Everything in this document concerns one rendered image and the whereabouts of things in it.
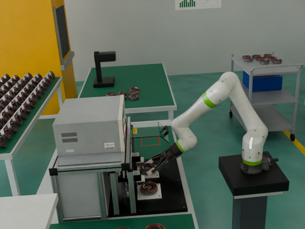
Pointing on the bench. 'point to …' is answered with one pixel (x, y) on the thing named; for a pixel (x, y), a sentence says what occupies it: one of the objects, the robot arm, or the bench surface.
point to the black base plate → (177, 205)
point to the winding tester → (90, 126)
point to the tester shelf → (93, 160)
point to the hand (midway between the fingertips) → (148, 168)
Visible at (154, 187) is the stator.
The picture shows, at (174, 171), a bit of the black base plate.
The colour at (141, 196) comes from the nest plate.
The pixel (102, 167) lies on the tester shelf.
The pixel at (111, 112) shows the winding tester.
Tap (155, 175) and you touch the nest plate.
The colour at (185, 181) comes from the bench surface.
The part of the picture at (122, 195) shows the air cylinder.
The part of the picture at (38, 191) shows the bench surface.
